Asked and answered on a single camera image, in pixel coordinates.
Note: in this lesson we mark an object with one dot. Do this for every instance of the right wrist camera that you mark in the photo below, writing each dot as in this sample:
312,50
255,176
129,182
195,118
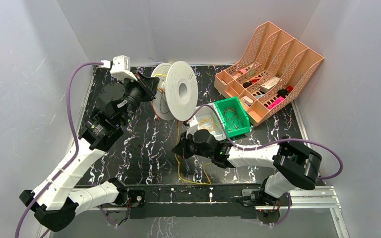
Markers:
193,126

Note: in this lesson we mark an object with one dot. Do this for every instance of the red capped item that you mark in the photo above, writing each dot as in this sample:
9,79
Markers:
289,89

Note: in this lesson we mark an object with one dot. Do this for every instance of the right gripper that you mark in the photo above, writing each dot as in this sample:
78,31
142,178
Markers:
181,148

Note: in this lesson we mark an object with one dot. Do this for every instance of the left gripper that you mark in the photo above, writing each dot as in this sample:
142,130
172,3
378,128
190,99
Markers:
148,87

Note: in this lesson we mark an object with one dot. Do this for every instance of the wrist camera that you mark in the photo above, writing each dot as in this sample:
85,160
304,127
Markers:
119,68
193,126

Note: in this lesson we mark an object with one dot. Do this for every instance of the white plastic bin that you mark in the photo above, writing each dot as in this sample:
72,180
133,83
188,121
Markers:
210,120

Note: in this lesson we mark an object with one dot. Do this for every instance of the white box in rack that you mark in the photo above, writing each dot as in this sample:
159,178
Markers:
265,87

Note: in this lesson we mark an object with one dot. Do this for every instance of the white perforated cable spool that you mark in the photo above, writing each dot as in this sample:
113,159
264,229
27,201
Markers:
177,91

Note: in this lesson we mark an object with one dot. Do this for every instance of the peach file organizer rack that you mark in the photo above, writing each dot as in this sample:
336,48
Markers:
271,52

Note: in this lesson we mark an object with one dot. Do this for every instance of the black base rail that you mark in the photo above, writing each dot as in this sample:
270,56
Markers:
220,200

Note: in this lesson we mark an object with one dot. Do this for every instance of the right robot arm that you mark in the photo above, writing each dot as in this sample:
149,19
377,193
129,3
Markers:
297,165

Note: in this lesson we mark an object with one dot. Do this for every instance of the green plastic bin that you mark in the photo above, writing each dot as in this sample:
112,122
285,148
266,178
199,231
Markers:
234,117

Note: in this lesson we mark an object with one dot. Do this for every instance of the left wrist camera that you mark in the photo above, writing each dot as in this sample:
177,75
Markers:
119,68

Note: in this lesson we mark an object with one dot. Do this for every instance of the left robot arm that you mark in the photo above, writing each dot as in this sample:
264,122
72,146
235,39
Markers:
54,202

